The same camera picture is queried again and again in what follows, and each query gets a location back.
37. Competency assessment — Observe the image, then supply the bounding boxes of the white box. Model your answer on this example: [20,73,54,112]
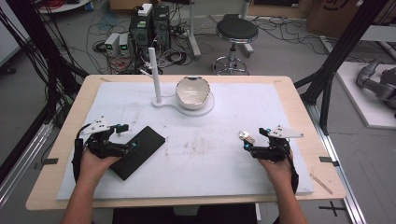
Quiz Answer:
[137,2,154,18]

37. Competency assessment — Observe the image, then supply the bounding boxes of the thin wooden stick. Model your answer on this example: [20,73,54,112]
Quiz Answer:
[309,173,334,196]

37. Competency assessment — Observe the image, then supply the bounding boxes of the white stand with pole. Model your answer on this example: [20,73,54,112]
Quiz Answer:
[139,47,216,118]

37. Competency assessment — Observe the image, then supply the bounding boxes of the black round stool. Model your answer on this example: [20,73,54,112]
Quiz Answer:
[211,18,260,77]

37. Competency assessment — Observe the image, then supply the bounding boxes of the person's right hand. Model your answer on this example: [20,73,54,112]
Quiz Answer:
[257,149,295,189]

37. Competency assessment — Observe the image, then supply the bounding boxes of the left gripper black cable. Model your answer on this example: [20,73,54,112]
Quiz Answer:
[71,123,92,185]

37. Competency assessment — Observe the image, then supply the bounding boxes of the black rectangular tray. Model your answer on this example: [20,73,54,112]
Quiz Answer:
[108,125,167,182]

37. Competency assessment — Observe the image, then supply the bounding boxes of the cardboard box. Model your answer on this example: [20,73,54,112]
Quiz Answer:
[305,0,366,39]

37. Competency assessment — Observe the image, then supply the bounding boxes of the white shell-shaped bowl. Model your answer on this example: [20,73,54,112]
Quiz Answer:
[175,76,212,111]

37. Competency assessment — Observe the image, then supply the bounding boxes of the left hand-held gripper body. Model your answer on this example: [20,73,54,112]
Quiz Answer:
[74,116,130,159]

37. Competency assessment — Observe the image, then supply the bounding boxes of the aluminium rail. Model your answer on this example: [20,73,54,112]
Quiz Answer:
[0,121,54,208]
[304,102,369,224]

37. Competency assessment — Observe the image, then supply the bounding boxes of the black computer tower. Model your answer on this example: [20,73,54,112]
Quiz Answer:
[151,5,172,50]
[128,8,154,52]

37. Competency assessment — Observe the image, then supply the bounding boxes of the person's left hand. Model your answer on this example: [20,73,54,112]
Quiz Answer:
[78,148,123,185]

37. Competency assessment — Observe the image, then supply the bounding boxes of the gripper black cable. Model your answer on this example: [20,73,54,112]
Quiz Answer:
[280,148,300,195]
[71,123,92,185]

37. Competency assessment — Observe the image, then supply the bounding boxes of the grey power supply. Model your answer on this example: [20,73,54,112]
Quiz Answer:
[118,33,132,58]
[104,32,121,58]

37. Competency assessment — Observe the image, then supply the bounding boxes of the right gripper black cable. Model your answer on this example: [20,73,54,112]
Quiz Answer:
[280,148,300,195]

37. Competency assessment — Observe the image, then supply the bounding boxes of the electronics boxes with cables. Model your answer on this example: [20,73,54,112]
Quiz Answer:
[69,12,194,76]

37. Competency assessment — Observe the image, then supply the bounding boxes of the person's dark clothing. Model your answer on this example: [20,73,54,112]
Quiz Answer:
[111,203,259,224]

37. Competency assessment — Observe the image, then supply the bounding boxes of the black metal frame post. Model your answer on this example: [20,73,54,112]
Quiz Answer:
[293,0,390,135]
[0,0,90,129]

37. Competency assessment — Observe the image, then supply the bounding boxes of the white board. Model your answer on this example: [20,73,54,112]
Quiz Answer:
[335,61,396,131]

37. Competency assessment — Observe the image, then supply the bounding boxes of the white foam mat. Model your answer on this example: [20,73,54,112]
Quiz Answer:
[55,80,315,202]

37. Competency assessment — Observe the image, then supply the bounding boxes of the black tape cross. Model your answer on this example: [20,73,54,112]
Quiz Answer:
[318,200,347,217]

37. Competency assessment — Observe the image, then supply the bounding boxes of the white table leg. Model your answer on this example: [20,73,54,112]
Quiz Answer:
[186,0,203,61]

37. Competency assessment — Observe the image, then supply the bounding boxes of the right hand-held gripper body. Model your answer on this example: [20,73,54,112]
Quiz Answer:
[248,124,304,163]

